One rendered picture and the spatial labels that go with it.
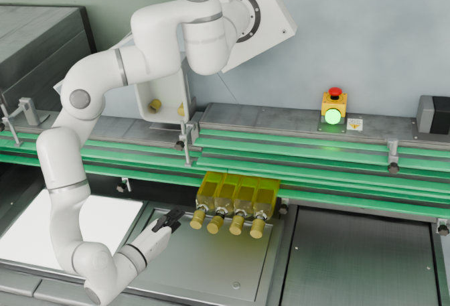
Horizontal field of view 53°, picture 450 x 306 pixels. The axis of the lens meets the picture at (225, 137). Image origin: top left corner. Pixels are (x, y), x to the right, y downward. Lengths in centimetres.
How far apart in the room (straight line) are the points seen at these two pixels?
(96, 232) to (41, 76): 87
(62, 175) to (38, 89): 117
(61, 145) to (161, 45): 30
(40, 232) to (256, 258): 71
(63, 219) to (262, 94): 73
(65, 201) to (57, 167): 7
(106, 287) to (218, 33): 61
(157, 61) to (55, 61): 127
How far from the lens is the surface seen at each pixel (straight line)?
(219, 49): 101
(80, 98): 96
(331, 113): 134
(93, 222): 157
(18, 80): 204
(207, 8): 98
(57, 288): 144
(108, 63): 99
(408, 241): 151
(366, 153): 132
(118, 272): 108
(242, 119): 141
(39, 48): 213
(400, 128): 140
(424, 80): 140
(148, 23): 97
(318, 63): 137
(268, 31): 129
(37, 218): 167
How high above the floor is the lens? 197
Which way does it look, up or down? 50 degrees down
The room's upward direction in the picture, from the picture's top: 156 degrees counter-clockwise
